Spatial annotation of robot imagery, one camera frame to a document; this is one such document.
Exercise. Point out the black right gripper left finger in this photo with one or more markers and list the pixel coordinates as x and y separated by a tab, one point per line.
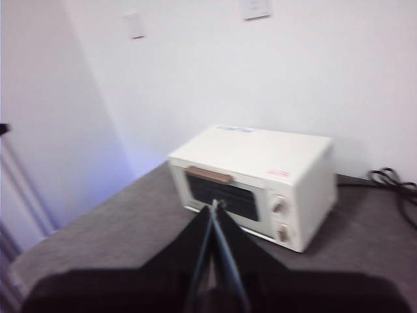
137	290

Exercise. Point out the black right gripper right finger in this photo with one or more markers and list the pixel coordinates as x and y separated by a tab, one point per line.
293	293

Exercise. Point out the beige oven knob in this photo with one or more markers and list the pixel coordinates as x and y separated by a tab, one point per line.
282	232
278	204

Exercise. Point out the white toaster oven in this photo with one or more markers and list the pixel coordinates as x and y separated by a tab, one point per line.
254	150

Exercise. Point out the white blank wall plate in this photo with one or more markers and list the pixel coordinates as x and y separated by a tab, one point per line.
134	26

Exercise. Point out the white wall socket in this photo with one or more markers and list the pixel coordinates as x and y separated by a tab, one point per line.
257	9

